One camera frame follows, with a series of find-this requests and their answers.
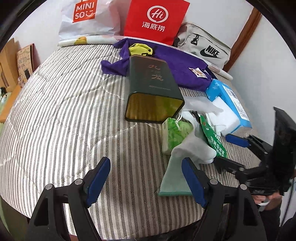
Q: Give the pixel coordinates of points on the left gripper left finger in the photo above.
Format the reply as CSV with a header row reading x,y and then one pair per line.
x,y
95,180

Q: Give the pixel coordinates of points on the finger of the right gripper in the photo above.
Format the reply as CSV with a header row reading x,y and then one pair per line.
x,y
239,141
223,164

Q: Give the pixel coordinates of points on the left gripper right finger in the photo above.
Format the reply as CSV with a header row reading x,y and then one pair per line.
x,y
197,181

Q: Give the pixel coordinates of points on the green snack packet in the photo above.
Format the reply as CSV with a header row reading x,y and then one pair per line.
x,y
212,138

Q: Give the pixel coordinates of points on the white mint sock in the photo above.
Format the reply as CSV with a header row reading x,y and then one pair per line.
x,y
194,146

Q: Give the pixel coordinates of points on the white sponge block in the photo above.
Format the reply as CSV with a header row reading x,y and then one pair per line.
x,y
225,122

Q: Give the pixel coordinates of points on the white mesh bag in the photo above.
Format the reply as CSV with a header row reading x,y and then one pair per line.
x,y
201,105

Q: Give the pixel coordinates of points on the green tissue pack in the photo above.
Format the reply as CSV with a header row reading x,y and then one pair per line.
x,y
173,133

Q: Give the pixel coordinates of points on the small white printed sachet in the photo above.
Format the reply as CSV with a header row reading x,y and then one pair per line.
x,y
198,72

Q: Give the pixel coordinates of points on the yellow black pouch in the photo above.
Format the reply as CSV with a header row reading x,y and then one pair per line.
x,y
141,49

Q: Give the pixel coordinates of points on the person's right hand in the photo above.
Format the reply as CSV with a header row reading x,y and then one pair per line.
x,y
270,202

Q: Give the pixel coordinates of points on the blue tissue pack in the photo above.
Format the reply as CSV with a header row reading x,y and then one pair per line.
x,y
219,89

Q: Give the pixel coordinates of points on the purple fabric storage tray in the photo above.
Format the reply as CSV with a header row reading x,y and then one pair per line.
x,y
179,63

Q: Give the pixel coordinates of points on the dark green tin box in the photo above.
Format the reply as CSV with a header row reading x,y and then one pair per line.
x,y
152,94

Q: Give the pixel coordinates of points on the wooden nightstand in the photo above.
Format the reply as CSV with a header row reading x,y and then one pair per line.
x,y
9,103

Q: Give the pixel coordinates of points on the grey Nike bag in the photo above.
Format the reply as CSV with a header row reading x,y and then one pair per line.
x,y
195,40

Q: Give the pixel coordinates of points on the rolled printed paper tube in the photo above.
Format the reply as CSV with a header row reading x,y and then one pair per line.
x,y
110,40

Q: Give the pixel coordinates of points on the wooden headboard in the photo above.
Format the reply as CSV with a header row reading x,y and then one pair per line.
x,y
8,69

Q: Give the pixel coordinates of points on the red Haidilao paper bag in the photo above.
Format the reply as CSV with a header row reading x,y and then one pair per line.
x,y
155,20

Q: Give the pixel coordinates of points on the white Miniso plastic bag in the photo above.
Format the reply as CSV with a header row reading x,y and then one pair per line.
x,y
84,18

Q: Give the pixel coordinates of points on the brown wooden door frame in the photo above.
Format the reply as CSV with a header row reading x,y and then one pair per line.
x,y
243,38

